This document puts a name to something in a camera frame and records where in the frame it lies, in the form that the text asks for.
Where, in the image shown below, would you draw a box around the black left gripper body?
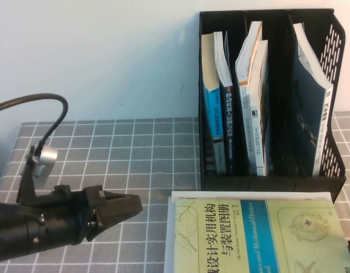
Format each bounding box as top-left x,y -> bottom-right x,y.
40,184 -> 108,246

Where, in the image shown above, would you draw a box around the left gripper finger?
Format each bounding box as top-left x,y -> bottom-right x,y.
97,201 -> 144,230
105,191 -> 142,209

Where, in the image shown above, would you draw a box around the yellow-green mechanical devices book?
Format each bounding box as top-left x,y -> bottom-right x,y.
172,198 -> 350,273

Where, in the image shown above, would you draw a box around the black plastic book stand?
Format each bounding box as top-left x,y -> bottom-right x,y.
199,9 -> 347,203

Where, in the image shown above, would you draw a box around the cyan-spine book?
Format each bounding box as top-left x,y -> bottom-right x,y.
201,33 -> 227,175

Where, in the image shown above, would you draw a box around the dark-cover white-spine car book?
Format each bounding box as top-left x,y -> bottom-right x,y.
288,23 -> 334,176

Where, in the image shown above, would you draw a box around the navy-spine book white characters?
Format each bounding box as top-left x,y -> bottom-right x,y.
213,30 -> 234,176

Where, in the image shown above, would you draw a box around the white-spine blue-cover book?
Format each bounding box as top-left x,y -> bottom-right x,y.
247,39 -> 271,176

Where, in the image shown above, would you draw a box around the orange-edged grey-spine book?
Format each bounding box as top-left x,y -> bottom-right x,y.
235,21 -> 263,175

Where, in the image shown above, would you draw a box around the grey checked tablecloth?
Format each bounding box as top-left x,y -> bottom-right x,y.
0,110 -> 350,273

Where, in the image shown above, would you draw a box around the white magazine with man portrait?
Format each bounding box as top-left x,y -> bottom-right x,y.
163,190 -> 334,273

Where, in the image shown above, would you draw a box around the black left camera bracket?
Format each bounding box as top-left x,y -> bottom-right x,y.
16,145 -> 40,206

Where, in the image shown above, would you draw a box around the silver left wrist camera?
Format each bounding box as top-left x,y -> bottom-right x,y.
30,144 -> 59,188

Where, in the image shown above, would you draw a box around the black left camera cable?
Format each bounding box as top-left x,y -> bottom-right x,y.
0,93 -> 69,153

